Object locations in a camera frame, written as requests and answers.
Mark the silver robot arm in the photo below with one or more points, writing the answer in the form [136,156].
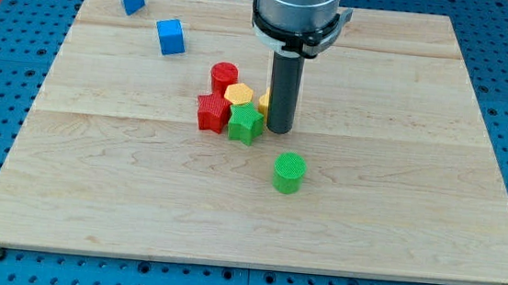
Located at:
[299,28]

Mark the green star block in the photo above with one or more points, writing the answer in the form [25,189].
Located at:
[245,123]

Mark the green cylinder block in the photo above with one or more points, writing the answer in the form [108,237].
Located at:
[289,171]

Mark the yellow block behind rod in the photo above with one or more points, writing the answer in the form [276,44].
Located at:
[263,103]

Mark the red star block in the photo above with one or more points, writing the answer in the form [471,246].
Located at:
[214,112]

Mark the yellow hexagon block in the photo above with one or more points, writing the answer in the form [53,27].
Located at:
[239,94]

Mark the red cylinder block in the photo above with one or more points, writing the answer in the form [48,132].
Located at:
[223,75]

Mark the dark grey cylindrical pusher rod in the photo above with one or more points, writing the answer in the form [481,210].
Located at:
[284,93]

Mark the blue cube block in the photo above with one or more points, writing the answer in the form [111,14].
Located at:
[170,35]

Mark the wooden board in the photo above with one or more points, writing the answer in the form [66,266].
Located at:
[401,181]

